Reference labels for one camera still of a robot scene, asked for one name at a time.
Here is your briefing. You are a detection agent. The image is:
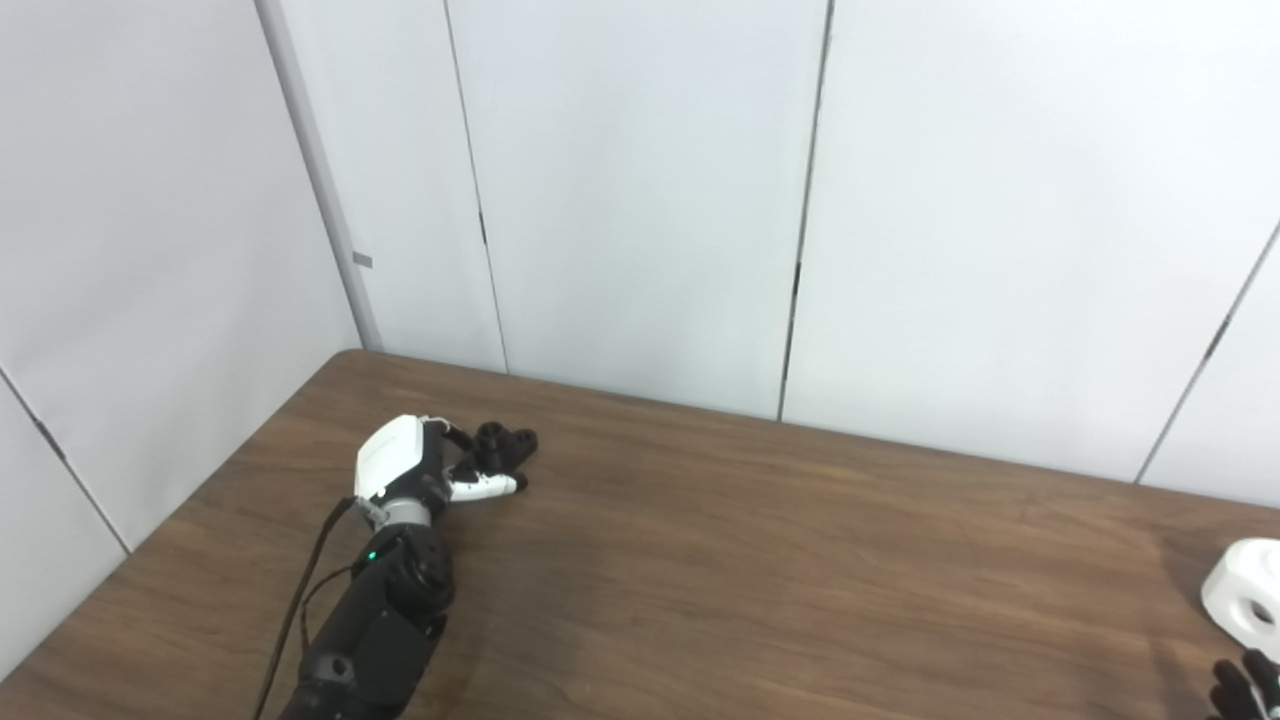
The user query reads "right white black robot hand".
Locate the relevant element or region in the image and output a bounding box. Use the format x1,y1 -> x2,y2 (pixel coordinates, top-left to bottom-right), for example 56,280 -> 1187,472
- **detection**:
1208,650 -> 1280,720

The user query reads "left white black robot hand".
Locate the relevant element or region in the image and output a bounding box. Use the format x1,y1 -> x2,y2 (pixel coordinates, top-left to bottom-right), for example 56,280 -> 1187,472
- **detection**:
354,415 -> 528,526

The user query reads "black flanged holder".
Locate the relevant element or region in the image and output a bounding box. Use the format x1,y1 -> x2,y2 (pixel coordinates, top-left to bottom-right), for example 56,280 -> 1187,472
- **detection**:
455,422 -> 539,473

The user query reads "round white piece with hole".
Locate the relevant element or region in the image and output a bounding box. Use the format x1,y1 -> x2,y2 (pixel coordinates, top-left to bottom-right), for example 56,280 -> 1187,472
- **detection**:
1201,538 -> 1280,661

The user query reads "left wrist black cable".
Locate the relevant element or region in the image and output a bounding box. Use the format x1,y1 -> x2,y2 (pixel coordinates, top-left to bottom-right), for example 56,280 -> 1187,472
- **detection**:
252,497 -> 363,720

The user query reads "grey wall corner post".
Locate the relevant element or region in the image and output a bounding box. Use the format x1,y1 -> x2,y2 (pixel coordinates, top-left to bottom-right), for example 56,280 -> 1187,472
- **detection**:
254,0 -> 384,352

